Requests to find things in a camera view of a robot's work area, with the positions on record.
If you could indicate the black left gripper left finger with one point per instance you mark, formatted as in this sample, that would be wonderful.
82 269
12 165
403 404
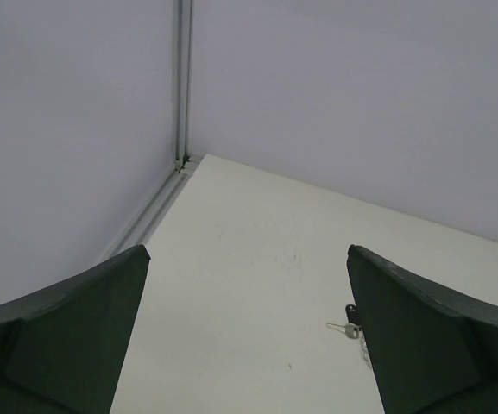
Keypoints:
62 348

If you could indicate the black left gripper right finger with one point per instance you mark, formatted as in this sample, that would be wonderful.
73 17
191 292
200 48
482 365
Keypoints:
432 349

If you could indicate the silver key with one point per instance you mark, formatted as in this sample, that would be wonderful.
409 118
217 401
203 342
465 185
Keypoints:
350 330

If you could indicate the black-headed key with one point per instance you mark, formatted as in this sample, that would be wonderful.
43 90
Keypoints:
352 314

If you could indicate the left aluminium frame post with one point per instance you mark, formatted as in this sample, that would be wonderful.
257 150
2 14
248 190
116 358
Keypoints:
164 192

